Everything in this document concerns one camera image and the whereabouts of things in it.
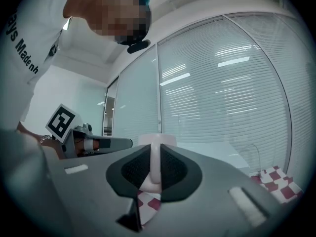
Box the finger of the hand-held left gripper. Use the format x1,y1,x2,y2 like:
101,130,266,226
83,136,134,156

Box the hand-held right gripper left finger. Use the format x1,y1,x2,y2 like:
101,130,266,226
3,129,152,237

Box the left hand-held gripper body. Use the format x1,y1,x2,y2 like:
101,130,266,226
45,104,93,159

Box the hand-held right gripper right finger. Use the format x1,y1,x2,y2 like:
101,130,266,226
142,143,306,237

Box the person's left forearm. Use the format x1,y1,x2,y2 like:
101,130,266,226
16,121,64,160

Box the red white checkered tablecloth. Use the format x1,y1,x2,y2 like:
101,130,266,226
137,165,305,226

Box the person's white printed t-shirt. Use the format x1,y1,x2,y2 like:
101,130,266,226
0,0,104,133

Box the white window blinds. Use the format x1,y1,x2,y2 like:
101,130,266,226
116,12,309,174

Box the person's head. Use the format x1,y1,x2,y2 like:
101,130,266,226
63,0,152,45

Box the silver bead bracelet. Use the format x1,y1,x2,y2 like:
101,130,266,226
39,134,53,147

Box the white power cable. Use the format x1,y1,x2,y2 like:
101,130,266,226
238,143,266,179

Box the black head camera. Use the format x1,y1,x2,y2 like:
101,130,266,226
126,39,151,54

